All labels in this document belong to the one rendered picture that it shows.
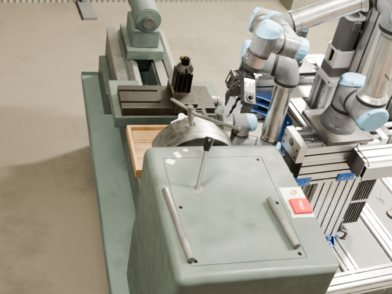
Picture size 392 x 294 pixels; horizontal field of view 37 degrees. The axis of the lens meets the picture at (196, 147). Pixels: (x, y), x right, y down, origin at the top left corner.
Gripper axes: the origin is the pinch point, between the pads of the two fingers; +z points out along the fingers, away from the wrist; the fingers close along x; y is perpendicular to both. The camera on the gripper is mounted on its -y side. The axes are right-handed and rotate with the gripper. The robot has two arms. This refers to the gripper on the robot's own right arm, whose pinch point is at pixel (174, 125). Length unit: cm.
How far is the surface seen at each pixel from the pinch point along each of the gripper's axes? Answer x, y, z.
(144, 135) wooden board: -19.5, 18.2, 7.4
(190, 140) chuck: 14.3, -27.8, 0.9
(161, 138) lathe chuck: 8.7, -19.7, 9.2
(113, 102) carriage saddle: -15.5, 36.7, 19.9
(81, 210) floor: -108, 59, 30
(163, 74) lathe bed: -21, 71, -10
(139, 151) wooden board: -19.6, 7.0, 11.4
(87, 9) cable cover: -103, 307, 12
